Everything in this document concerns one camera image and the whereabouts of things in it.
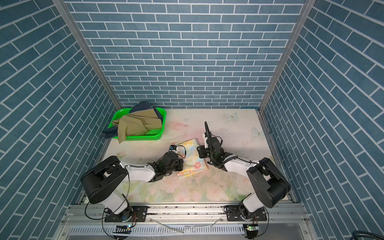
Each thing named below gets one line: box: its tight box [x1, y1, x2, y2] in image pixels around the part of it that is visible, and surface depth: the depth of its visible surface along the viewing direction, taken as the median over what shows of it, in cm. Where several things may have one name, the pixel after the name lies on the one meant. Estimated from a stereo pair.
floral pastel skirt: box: [173, 138, 209, 180], surface depth 90 cm
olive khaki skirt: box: [112, 108, 162, 144], surface depth 95 cm
